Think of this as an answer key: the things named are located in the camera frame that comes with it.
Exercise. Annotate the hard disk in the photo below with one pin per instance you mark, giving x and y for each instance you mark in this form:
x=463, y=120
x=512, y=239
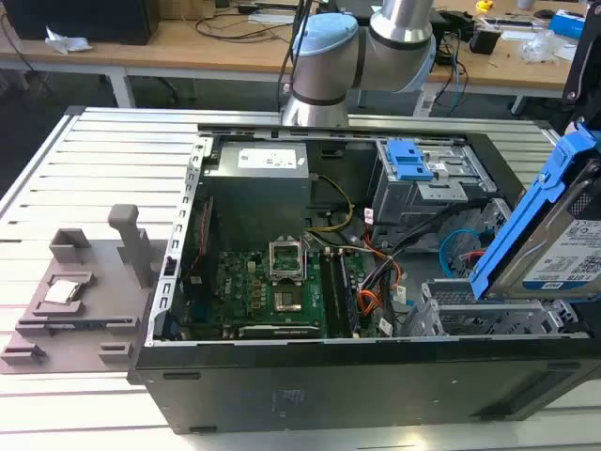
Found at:
x=540, y=253

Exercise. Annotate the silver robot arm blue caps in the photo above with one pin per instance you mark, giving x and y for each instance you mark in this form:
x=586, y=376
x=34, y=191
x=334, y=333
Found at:
x=389, y=47

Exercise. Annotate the metal disk bay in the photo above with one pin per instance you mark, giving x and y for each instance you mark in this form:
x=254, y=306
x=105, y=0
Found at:
x=488, y=319

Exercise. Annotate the clear plastic bag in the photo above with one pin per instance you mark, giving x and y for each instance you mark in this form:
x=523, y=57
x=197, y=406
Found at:
x=544, y=47

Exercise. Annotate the blue cardboard box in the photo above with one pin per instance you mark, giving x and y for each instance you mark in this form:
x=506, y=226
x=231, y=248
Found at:
x=565, y=24

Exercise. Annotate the black computer mouse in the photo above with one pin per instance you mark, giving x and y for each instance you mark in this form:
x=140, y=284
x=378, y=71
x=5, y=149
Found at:
x=544, y=13

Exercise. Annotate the blue plastic drive latch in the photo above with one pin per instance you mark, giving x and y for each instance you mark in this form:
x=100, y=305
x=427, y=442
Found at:
x=406, y=162

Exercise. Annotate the metal drive cage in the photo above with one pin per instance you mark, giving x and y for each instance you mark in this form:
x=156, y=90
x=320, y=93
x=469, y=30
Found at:
x=422, y=202

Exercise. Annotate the black RAM stick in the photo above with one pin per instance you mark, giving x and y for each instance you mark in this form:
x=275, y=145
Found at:
x=334, y=296

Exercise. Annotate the grey power supply unit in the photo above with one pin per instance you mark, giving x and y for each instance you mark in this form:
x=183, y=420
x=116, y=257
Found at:
x=258, y=197

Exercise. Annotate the CPU socket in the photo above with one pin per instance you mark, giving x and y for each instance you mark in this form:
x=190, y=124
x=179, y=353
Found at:
x=288, y=301

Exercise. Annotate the wooden desk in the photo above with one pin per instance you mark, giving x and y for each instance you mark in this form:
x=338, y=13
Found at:
x=188, y=51

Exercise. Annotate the green motherboard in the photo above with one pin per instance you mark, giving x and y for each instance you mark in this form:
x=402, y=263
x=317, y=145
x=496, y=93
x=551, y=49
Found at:
x=244, y=282

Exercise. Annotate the black open PC case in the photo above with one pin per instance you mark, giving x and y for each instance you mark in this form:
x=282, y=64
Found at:
x=328, y=390

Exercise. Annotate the black box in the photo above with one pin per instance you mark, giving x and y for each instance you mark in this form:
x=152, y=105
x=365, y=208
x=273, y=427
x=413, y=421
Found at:
x=80, y=19

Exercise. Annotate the crumpled white paper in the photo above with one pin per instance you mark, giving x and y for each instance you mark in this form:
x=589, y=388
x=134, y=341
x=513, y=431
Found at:
x=66, y=41

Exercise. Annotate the grey parts rack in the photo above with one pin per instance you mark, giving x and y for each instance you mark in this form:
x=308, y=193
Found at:
x=108, y=305

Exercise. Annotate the silver CPU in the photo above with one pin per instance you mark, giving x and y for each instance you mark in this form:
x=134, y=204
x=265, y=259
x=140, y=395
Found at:
x=62, y=291

